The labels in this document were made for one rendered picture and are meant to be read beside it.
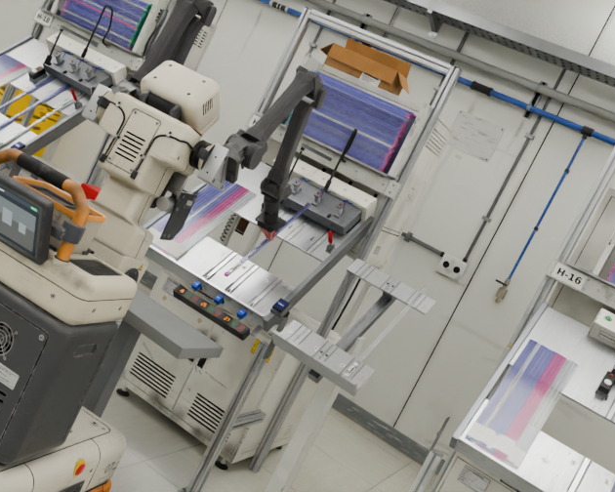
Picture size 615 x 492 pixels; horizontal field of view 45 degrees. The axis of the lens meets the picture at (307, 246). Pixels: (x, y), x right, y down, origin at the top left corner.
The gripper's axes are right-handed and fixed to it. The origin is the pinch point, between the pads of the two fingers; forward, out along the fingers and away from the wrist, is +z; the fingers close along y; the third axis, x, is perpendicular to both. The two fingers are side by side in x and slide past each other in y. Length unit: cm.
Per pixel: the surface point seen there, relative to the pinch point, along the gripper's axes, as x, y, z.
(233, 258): 9.3, 10.4, 10.5
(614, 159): -85, -93, -34
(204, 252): 14.2, 21.2, 10.6
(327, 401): 32, -52, 24
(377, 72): -105, 21, -17
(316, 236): -21.2, -7.4, 10.1
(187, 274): 26.9, 18.1, 11.0
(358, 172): -51, -6, -4
